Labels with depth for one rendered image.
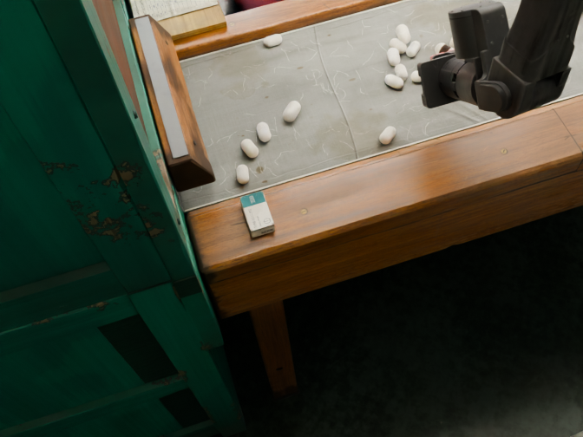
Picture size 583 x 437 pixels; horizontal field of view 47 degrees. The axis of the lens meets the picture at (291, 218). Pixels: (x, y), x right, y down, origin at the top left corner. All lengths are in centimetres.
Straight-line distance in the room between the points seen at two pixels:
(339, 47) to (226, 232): 41
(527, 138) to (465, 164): 11
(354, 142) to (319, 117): 7
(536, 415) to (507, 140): 82
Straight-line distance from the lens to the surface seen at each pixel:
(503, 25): 86
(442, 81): 95
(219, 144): 107
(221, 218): 97
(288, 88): 113
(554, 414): 172
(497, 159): 104
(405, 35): 118
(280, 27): 121
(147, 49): 106
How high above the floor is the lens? 159
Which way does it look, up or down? 60 degrees down
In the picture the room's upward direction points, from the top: 6 degrees counter-clockwise
